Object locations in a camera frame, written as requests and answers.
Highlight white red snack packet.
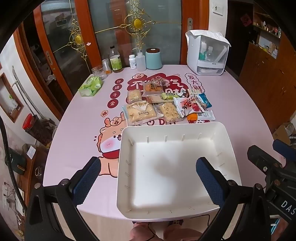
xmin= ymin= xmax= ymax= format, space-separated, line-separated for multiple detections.
xmin=173 ymin=96 xmax=202 ymax=117

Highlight green snack packet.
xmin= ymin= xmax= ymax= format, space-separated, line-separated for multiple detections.
xmin=161 ymin=92 xmax=183 ymax=100

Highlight metal can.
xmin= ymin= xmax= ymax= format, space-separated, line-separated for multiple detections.
xmin=102 ymin=59 xmax=113 ymax=74

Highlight white light switch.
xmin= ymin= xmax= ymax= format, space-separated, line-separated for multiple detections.
xmin=212 ymin=3 xmax=224 ymax=16

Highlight dark nut snack packet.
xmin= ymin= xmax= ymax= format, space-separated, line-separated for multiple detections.
xmin=153 ymin=77 xmax=173 ymax=87

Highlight bread bun clear packet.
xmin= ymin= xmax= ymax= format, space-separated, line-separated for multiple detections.
xmin=142 ymin=83 xmax=163 ymax=96

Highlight blue snack packet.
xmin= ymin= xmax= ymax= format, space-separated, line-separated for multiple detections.
xmin=196 ymin=93 xmax=213 ymax=109

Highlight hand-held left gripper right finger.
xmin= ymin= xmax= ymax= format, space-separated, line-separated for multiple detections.
xmin=196 ymin=157 xmax=272 ymax=241

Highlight small clear cookie packet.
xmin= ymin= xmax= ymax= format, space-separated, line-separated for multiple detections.
xmin=127 ymin=90 xmax=142 ymax=103

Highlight twisted cracker clear packet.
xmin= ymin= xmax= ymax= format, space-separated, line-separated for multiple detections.
xmin=154 ymin=102 xmax=182 ymax=123

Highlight long metal rod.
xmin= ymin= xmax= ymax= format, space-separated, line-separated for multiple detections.
xmin=13 ymin=68 xmax=44 ymax=118

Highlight orange white snack packet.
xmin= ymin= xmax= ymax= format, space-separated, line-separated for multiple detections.
xmin=186 ymin=110 xmax=216 ymax=122

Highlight translucent squeeze bottle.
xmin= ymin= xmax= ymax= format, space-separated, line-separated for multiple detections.
xmin=132 ymin=47 xmax=147 ymax=71

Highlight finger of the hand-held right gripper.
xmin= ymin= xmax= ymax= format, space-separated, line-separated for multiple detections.
xmin=273 ymin=139 xmax=296 ymax=163
xmin=247 ymin=145 xmax=281 ymax=179

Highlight wooden framed glass door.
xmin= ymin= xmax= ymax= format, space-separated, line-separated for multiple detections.
xmin=14 ymin=2 xmax=93 ymax=107
xmin=74 ymin=0 xmax=210 ymax=70

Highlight wooden picture frame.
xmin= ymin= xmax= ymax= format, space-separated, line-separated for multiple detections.
xmin=0 ymin=72 xmax=24 ymax=123

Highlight tan bar packet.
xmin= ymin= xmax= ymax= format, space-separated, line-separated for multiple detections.
xmin=146 ymin=95 xmax=167 ymax=104

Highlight large gold door ornament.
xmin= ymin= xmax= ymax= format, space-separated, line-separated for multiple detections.
xmin=95 ymin=0 xmax=182 ymax=49

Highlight red paper door decoration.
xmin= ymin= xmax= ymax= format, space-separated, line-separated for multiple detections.
xmin=240 ymin=14 xmax=252 ymax=27

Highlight cardboard box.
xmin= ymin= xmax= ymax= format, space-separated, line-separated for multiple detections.
xmin=273 ymin=123 xmax=296 ymax=145

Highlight person's legs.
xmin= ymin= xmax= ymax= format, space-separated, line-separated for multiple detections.
xmin=130 ymin=219 xmax=185 ymax=241

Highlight small gold door ornament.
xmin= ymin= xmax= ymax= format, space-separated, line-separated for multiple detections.
xmin=54 ymin=17 xmax=88 ymax=61

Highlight clear glass cup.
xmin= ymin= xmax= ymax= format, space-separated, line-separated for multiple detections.
xmin=91 ymin=65 xmax=105 ymax=80

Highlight white storage box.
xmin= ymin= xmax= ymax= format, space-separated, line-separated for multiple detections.
xmin=185 ymin=30 xmax=232 ymax=76

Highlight wooden shelf cabinet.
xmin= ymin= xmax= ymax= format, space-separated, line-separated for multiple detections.
xmin=239 ymin=0 xmax=296 ymax=132

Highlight white plastic tray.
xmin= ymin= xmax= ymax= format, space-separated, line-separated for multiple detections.
xmin=115 ymin=122 xmax=242 ymax=219

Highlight green tissue pack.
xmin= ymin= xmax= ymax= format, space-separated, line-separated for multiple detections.
xmin=78 ymin=76 xmax=104 ymax=96

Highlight green label glass bottle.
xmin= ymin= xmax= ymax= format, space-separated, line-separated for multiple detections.
xmin=109 ymin=46 xmax=122 ymax=73

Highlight teal canister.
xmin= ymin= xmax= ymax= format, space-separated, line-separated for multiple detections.
xmin=145 ymin=48 xmax=163 ymax=70

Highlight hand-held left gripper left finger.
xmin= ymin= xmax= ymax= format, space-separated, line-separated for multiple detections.
xmin=24 ymin=157 xmax=101 ymax=241

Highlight teal liquid bottle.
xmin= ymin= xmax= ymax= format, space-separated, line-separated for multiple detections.
xmin=199 ymin=42 xmax=207 ymax=61

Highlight yellow striped snack packet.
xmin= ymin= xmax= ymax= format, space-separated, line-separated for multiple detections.
xmin=188 ymin=89 xmax=204 ymax=98

